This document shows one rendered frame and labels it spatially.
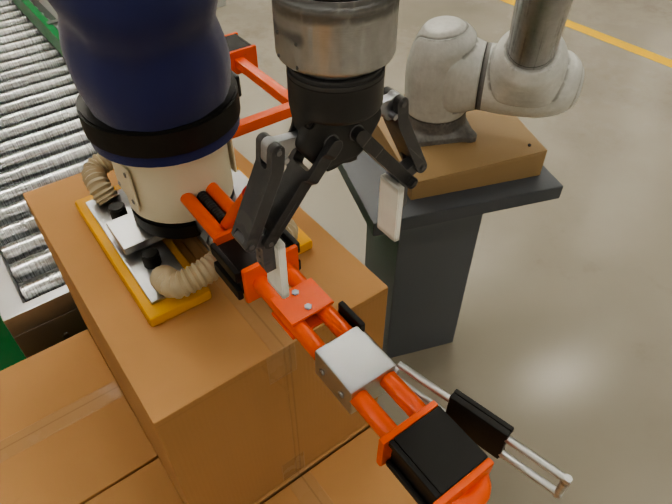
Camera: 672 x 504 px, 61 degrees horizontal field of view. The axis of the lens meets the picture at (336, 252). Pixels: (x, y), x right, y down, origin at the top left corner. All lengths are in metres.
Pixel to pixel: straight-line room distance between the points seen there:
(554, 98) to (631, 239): 1.39
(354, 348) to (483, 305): 1.57
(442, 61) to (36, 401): 1.15
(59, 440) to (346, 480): 0.58
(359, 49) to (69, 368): 1.15
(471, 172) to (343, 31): 1.04
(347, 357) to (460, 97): 0.87
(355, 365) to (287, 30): 0.37
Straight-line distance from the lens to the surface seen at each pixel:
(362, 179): 1.44
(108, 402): 1.33
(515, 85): 1.31
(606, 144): 3.24
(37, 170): 2.07
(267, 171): 0.45
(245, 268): 0.72
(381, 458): 0.61
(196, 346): 0.85
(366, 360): 0.64
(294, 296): 0.70
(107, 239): 1.02
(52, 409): 1.37
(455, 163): 1.41
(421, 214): 1.35
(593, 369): 2.13
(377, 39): 0.41
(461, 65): 1.36
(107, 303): 0.95
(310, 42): 0.40
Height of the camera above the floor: 1.61
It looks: 44 degrees down
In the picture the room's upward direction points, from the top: straight up
